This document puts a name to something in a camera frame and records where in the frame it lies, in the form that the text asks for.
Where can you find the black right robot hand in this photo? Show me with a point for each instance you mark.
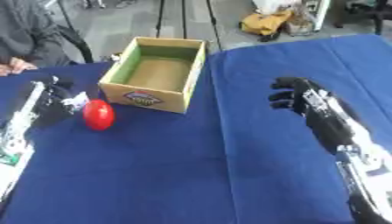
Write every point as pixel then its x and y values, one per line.
pixel 321 116

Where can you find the person's hand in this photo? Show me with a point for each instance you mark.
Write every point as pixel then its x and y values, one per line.
pixel 15 66

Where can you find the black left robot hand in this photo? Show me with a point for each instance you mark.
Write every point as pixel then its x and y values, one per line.
pixel 51 105

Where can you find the yellow bag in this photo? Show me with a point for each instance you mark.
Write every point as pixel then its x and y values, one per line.
pixel 265 23

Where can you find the white plastic bag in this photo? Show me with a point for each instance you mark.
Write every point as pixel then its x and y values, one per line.
pixel 278 5

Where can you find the black tripod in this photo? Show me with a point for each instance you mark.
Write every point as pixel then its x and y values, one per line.
pixel 186 20

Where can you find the red toy tomato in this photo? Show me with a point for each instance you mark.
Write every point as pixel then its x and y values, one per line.
pixel 98 114

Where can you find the tan cardboard box green inside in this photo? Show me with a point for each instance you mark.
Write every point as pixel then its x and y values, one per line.
pixel 153 74

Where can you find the person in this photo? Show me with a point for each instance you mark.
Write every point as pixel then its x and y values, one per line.
pixel 30 32

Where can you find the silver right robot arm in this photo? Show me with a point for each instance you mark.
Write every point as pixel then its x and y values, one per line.
pixel 365 178

